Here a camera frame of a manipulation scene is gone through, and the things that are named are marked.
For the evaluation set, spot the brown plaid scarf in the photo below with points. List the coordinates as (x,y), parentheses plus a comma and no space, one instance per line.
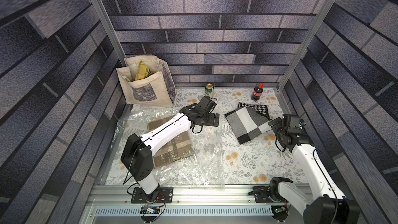
(168,140)

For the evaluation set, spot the left circuit board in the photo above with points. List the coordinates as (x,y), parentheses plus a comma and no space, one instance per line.
(150,210)

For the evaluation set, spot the yellow snack packet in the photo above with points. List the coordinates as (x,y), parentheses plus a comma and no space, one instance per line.
(143,71)

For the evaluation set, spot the green beverage can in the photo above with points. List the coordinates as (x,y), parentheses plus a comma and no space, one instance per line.
(209,90)

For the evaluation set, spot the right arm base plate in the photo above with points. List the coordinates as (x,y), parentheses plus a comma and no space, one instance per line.
(266,194)

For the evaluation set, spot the right circuit board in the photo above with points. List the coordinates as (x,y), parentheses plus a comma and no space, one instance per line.
(280,213)

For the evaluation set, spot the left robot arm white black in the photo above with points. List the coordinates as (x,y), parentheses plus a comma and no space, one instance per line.
(139,151)

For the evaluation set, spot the black white houndstooth scarf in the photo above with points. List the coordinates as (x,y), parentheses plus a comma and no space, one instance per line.
(261,109)

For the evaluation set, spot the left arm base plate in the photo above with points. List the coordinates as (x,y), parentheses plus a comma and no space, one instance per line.
(159,196)

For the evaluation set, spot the aluminium front rail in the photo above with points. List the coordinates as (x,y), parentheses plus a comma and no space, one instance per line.
(116,195)

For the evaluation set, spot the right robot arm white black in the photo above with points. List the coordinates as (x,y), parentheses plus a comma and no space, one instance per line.
(329,205)

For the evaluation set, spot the grey white scarf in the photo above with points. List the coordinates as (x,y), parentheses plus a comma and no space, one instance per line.
(247,124)

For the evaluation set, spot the cream canvas tote bag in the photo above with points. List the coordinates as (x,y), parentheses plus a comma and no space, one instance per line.
(157,89)

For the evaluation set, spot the cola bottle red cap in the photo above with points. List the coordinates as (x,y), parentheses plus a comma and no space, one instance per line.
(258,90)

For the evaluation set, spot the circuit board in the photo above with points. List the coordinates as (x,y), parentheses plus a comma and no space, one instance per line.
(280,213)
(150,210)

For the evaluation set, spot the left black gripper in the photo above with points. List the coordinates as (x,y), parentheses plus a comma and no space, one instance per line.
(211,121)

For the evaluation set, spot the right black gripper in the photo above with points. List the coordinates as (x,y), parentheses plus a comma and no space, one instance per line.
(276,123)

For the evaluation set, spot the clear plastic vacuum bag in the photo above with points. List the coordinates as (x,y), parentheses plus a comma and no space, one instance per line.
(193,158)

